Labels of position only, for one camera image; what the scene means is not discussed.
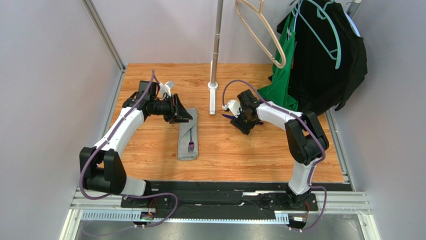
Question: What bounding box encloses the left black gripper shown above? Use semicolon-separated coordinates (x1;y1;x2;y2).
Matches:
150;94;194;125

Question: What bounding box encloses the grey cloth napkin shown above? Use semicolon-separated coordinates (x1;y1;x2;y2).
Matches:
177;108;199;161

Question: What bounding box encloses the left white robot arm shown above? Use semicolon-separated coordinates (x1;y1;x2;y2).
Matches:
79;79;193;199

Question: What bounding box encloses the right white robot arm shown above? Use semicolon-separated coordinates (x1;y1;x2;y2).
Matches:
222;90;329;202

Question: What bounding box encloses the green shirt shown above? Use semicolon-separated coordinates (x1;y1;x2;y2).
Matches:
257;14;298;111

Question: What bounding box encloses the beige clothes hanger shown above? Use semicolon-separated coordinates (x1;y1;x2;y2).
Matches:
234;0;287;69

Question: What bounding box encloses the black shirt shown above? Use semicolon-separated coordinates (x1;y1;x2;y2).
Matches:
288;0;368;115

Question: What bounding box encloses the teal clothes hanger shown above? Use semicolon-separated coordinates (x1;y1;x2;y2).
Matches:
290;0;343;70

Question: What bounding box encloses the metal stand pole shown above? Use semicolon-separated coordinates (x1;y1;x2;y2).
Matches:
208;0;224;89

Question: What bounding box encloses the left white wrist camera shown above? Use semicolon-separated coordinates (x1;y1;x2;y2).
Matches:
158;81;175;99

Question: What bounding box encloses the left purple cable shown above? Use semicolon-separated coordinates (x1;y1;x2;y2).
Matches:
79;69;179;229

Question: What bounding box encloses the purple cable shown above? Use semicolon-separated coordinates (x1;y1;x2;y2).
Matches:
221;79;328;232
79;69;179;229

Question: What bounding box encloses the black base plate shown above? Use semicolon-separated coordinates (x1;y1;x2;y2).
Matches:
89;179;319;221

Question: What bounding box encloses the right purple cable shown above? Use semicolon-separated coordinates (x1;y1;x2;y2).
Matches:
221;79;328;232

